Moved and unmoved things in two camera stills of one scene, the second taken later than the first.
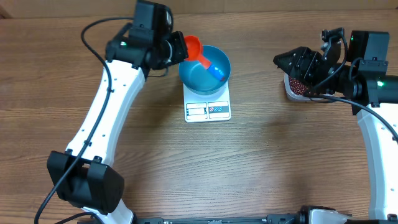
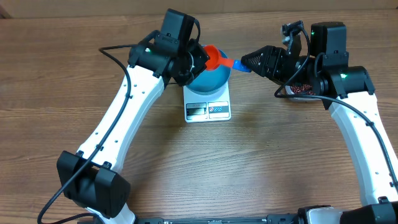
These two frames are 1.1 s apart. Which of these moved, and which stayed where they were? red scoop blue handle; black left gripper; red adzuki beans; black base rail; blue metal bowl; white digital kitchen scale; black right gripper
Moved: black right gripper; black left gripper; red scoop blue handle
Stayed: blue metal bowl; white digital kitchen scale; red adzuki beans; black base rail
